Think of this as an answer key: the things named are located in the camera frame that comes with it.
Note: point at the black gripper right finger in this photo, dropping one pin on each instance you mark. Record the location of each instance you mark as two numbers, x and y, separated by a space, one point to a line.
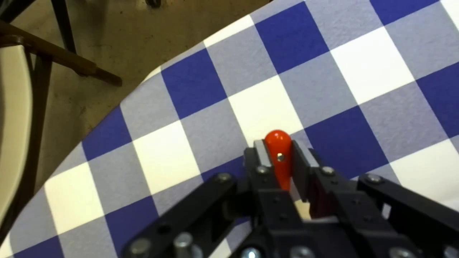
381 206

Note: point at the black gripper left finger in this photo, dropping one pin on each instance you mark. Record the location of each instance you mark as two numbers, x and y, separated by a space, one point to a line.
215 210

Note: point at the blue white checkered tablecloth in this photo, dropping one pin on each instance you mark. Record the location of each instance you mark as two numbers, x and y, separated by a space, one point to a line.
191 81

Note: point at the white curved panel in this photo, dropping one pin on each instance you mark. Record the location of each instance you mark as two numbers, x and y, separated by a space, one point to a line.
14 124

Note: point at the dark wooden chair frame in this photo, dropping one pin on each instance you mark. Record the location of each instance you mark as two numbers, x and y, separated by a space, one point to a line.
57 55

